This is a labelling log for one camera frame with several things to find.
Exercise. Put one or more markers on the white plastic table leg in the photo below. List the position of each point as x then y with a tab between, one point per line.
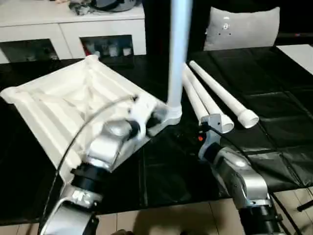
194	100
179	49
221	91
207	100

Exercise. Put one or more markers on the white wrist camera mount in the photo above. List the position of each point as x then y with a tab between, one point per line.
215	122
141	110

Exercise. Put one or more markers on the small white jar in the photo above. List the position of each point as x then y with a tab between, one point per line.
126	51

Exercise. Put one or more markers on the black floor stand foot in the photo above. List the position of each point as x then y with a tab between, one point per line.
305	206

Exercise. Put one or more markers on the black work mat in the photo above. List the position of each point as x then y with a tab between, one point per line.
183	171

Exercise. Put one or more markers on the white flat board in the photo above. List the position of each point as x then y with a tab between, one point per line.
298	55

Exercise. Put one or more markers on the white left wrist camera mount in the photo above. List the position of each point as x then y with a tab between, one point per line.
141	110

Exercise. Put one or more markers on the grey cushion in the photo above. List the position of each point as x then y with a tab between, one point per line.
244	31

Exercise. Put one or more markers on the black tangled clutter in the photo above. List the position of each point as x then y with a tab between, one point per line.
82	7

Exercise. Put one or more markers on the white plastic table top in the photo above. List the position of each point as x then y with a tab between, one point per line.
61	98

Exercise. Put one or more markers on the black sofa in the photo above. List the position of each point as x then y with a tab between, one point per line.
156	24

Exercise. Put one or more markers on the white sideboard cabinet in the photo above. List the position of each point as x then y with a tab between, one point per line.
61	27

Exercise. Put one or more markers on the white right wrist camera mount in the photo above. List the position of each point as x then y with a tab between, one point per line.
215	122

